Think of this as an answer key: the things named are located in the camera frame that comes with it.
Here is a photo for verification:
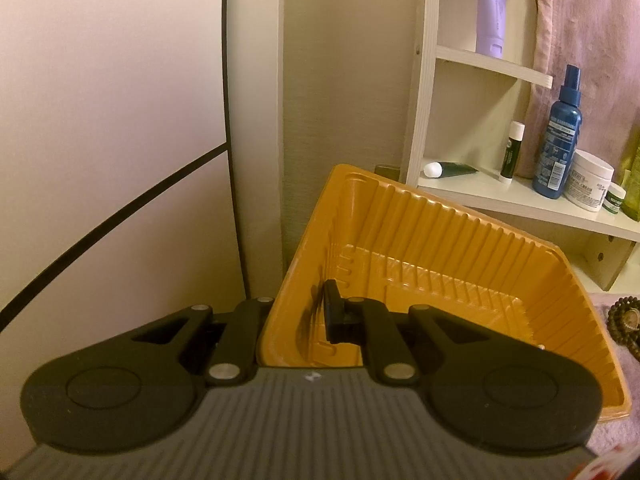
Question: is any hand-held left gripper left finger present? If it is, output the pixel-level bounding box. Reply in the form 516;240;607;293
131;297;275;387

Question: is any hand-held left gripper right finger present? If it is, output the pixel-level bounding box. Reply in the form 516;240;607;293
322;279;482;387

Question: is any orange ribbed plastic tray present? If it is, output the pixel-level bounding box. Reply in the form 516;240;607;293
255;162;632;423

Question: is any dark green tube white cap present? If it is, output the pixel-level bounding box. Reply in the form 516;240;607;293
423;161;477;179

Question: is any cream wooden shelf unit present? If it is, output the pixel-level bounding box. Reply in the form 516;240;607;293
400;0;640;292

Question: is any small dark stick tube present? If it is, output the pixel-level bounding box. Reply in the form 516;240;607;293
498;121;525;181

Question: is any blue spray bottle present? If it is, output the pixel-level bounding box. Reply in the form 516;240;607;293
532;64;583;200

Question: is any white cream jar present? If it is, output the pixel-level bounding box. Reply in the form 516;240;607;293
565;149;615;212

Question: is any small green cream jar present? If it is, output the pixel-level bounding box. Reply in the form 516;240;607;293
601;182;628;217

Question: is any lilac fuzzy mat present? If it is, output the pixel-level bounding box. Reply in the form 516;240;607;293
585;290;640;462

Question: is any green oil spray bottle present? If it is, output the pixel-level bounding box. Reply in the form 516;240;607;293
620;140;640;222

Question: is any lilac cosmetic tube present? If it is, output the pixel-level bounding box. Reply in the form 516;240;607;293
475;0;508;58

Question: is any pink hanging towel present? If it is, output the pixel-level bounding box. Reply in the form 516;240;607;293
530;0;640;181

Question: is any brown wooden bead necklace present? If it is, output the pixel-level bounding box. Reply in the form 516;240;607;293
606;296;640;347

